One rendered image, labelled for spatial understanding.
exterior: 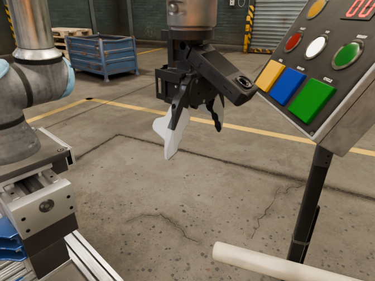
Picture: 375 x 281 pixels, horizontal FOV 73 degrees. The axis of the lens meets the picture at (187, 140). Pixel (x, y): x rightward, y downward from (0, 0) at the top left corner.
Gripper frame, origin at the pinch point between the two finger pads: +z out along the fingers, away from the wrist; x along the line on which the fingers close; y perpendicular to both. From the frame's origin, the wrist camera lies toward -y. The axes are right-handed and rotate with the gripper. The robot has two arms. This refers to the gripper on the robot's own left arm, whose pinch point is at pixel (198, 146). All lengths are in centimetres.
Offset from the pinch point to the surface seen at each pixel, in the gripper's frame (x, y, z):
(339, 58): -20.9, -14.8, -14.9
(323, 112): -14.1, -16.2, -6.9
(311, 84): -19.4, -11.7, -10.0
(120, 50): -247, 388, 45
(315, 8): -37.1, -3.8, -22.9
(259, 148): -169, 62, 93
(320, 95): -16.2, -14.5, -9.1
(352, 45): -21.4, -16.2, -17.1
